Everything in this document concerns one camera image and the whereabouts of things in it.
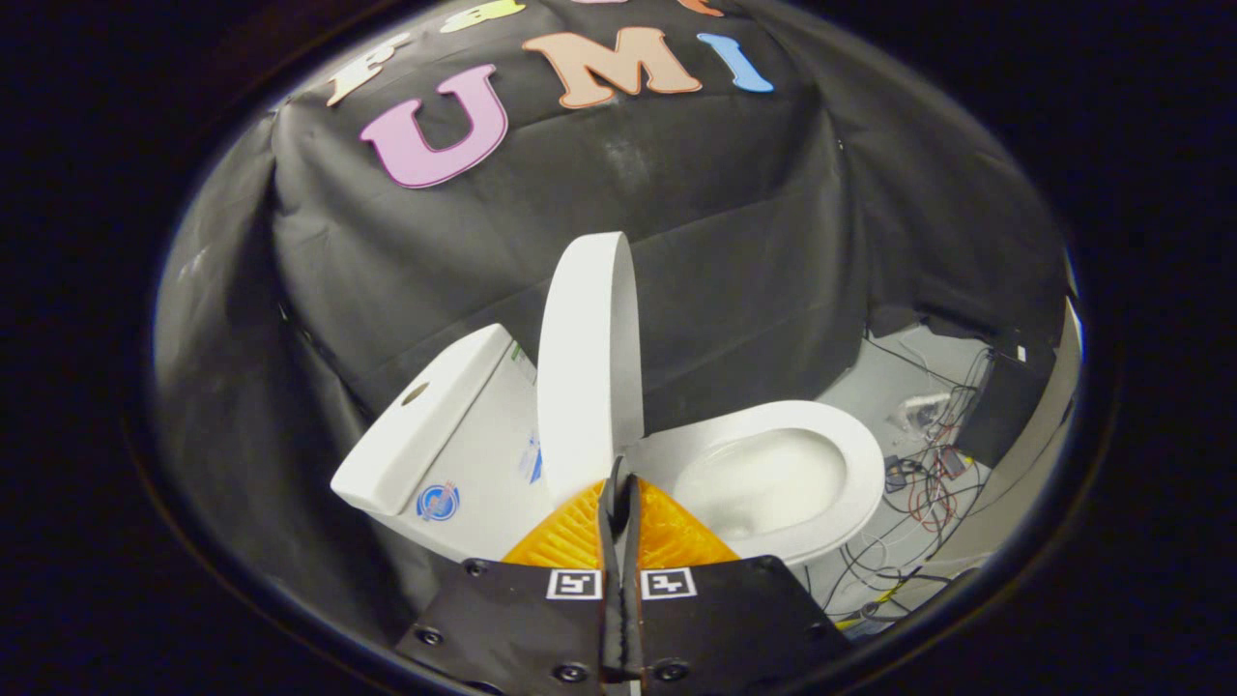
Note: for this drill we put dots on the black backdrop cloth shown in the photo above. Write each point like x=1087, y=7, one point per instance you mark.
x=725, y=193

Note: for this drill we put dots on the white toilet tank lid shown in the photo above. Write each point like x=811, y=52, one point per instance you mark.
x=425, y=425

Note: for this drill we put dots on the white toilet seat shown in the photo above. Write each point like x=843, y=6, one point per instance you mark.
x=860, y=454

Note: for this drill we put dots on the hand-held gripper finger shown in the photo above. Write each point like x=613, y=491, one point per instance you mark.
x=631, y=619
x=611, y=619

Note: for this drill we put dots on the clear plastic bag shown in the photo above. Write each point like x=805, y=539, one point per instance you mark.
x=926, y=406

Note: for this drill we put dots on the black equipment box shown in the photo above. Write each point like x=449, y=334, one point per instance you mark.
x=1005, y=406

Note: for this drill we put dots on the white ceramic toilet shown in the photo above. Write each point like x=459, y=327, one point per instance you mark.
x=474, y=464

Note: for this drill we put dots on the small grey electronic box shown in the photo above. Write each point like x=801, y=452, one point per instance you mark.
x=952, y=464

